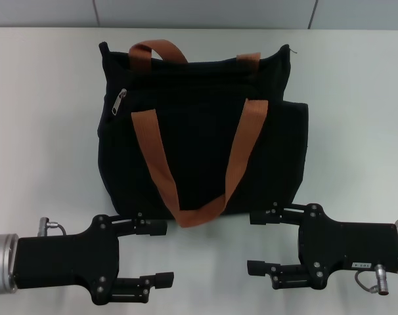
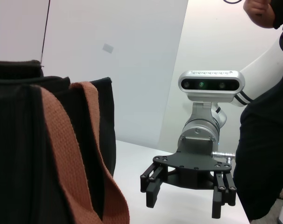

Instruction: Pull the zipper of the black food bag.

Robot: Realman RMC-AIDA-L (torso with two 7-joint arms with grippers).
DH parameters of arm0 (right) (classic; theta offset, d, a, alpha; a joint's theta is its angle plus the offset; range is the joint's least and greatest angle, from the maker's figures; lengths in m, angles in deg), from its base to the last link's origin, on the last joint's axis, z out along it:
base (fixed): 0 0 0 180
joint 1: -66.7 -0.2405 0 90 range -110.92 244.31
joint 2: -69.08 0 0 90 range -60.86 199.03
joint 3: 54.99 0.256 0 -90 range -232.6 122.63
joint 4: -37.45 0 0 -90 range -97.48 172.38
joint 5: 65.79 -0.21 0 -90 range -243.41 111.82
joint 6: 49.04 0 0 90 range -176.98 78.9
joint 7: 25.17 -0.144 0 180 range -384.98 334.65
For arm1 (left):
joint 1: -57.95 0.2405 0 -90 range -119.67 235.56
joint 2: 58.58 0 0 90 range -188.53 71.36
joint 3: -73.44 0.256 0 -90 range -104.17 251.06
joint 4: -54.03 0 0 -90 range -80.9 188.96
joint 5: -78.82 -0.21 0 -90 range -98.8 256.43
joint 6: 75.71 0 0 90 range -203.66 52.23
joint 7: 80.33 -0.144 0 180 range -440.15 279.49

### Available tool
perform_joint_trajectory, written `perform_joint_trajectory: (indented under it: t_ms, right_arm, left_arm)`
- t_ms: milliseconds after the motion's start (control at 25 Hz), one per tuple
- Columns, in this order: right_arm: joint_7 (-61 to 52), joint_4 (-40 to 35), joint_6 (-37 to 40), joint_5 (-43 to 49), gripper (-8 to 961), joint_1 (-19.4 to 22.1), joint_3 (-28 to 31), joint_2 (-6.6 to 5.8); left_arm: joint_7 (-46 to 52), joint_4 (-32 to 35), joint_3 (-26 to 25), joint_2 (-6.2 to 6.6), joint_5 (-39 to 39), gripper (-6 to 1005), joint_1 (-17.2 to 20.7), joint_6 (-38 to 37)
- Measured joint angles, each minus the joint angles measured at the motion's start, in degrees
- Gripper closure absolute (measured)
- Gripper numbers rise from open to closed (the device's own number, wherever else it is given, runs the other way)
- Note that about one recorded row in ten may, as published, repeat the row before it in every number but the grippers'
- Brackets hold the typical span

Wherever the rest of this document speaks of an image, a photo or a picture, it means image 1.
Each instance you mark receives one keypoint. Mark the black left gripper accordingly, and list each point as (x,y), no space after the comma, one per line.
(67,259)

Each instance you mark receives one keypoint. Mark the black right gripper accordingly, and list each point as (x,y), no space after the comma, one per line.
(350,246)

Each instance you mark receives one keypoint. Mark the black fabric food bag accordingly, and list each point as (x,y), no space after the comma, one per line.
(199,138)

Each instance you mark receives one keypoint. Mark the silver metal zipper pull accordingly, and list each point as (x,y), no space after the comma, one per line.
(117,103)

